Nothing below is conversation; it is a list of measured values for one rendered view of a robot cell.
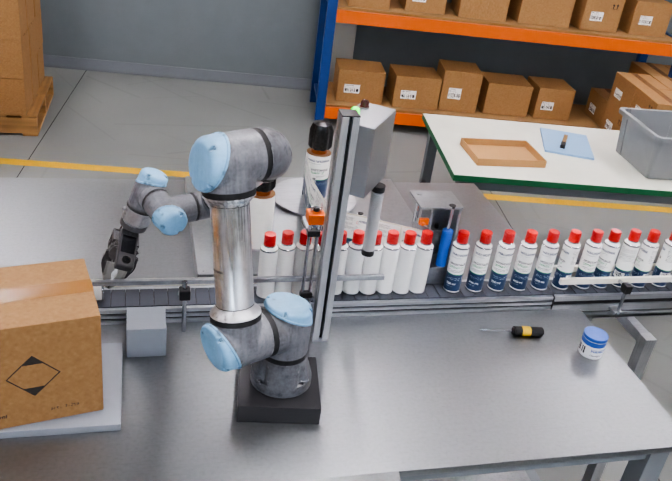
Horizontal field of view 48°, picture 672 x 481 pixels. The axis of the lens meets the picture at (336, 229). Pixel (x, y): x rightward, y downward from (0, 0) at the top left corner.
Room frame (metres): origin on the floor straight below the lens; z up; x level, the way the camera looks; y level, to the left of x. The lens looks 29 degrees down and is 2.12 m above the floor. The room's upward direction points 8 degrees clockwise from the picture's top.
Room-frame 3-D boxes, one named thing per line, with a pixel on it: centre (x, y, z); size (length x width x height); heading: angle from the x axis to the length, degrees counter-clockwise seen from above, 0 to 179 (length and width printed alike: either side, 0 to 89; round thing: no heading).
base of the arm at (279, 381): (1.47, 0.08, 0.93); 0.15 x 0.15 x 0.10
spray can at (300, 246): (1.86, 0.08, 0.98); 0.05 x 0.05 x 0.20
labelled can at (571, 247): (2.10, -0.74, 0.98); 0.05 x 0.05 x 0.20
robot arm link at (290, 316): (1.47, 0.09, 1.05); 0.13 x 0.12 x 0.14; 131
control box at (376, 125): (1.80, -0.04, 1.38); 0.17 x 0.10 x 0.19; 162
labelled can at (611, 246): (2.14, -0.87, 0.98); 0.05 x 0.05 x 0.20
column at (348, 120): (1.72, 0.01, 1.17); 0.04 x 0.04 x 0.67; 17
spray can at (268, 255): (1.82, 0.18, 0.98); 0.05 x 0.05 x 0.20
